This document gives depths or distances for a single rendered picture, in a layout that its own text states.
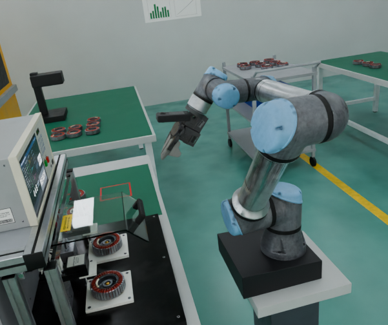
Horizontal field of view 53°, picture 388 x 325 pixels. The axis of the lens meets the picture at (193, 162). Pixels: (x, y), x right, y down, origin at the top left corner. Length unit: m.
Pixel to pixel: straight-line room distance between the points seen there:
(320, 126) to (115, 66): 5.70
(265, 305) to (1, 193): 0.82
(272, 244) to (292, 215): 0.12
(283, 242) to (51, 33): 5.57
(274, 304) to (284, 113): 0.65
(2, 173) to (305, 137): 0.74
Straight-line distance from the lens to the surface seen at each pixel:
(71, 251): 1.53
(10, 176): 1.09
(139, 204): 1.22
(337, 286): 1.36
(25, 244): 1.08
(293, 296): 1.31
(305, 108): 0.88
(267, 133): 0.87
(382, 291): 2.52
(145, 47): 6.44
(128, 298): 1.32
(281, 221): 1.25
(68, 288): 1.36
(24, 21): 6.48
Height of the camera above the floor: 1.64
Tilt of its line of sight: 24 degrees down
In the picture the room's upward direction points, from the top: 7 degrees counter-clockwise
